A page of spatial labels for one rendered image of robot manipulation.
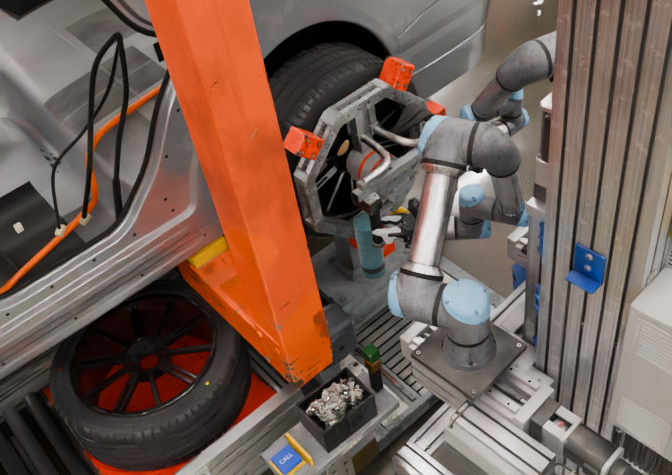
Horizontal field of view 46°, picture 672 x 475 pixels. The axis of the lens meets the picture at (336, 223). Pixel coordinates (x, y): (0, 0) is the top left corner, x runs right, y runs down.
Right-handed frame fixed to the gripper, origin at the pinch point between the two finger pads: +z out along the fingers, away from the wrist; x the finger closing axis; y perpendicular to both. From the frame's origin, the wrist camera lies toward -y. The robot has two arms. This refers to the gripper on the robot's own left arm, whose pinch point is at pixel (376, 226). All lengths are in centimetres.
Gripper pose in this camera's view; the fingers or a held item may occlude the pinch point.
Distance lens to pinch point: 251.3
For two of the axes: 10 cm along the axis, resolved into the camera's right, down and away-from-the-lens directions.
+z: -9.9, 0.4, 1.6
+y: 1.4, 7.0, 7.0
